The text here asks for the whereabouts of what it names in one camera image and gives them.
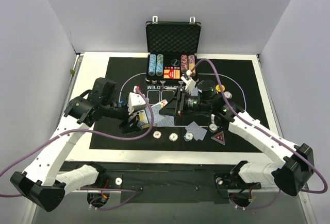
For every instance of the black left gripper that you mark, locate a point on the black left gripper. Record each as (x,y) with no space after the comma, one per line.
(133,120)

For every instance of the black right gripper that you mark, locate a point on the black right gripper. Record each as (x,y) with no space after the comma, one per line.
(181,104)

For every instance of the blue playing card deck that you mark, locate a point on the blue playing card deck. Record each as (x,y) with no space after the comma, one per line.
(141,119)

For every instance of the grey chip stack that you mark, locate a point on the grey chip stack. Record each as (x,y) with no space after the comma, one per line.
(173,137)

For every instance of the red chip stack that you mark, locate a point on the red chip stack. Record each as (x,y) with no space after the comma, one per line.
(157,134)

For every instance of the blue chip stack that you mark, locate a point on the blue chip stack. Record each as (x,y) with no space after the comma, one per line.
(188,137)

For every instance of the yellow big blind button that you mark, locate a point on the yellow big blind button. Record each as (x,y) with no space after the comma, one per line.
(220,88)

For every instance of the red triangular dealer marker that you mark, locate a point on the red triangular dealer marker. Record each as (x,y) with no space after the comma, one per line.
(219,137)

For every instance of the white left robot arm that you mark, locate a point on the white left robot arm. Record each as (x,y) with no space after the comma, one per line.
(41,182)

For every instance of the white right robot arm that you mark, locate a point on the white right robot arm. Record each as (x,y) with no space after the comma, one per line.
(291,164)

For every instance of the red playing card box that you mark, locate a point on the red playing card box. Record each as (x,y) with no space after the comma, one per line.
(171,72)

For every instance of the green grey chip row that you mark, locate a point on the green grey chip row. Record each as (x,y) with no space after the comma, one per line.
(159,64)

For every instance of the black dealer button in case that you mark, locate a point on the black dealer button in case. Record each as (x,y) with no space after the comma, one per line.
(175,62)

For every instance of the dark red chip row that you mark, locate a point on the dark red chip row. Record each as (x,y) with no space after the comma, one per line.
(184,63)

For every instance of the light blue chip row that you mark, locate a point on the light blue chip row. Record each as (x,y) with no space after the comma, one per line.
(152,64)

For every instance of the purple and orange chip row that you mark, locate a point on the purple and orange chip row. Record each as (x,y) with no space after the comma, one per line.
(191,64)

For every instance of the black aluminium poker case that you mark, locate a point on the black aluminium poker case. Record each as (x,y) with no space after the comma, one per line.
(172,39)

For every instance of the black poker felt mat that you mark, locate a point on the black poker felt mat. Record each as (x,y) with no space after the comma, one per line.
(238,77)

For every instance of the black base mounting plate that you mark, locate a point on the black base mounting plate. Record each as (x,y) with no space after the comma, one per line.
(176,194)

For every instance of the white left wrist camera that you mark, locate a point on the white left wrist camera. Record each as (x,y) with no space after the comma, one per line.
(136,102)

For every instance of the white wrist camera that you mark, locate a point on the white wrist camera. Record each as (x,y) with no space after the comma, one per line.
(136,102)
(189,82)

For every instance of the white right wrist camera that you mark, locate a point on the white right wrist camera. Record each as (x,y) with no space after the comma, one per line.
(189,82)

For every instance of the aluminium front rail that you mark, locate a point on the aluminium front rail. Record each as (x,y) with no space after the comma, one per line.
(90,177)

